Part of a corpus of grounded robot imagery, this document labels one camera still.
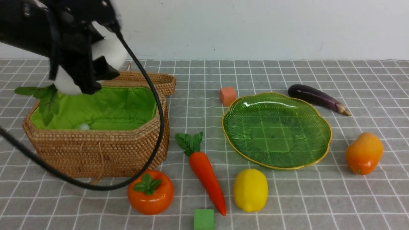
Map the yellow lemon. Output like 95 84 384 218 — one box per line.
233 168 268 212

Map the orange persimmon with green leaf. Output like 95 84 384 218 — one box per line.
127 170 175 215

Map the grey checked tablecloth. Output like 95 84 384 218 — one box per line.
0 60 409 230

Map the woven rattan basket lid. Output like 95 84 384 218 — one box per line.
102 63 177 96

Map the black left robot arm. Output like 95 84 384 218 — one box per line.
1 0 127 95

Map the white radish with leaves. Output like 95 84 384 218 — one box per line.
14 23 127 128

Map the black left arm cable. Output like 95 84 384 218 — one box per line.
0 25 165 191

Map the orange foam cube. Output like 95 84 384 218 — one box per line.
219 86 237 106

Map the green leaf-shaped glass plate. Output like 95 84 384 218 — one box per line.
221 93 333 170

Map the orange carrot with leaves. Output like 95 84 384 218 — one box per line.
175 132 227 216

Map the orange yellow mango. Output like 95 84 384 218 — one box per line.
346 132 384 175

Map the purple eggplant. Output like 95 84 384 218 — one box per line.
287 84 351 116

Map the woven rattan basket green lining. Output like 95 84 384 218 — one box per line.
22 85 170 178

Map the green foam cube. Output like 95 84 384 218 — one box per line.
193 209 215 230

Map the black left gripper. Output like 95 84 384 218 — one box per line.
19 0 122 95

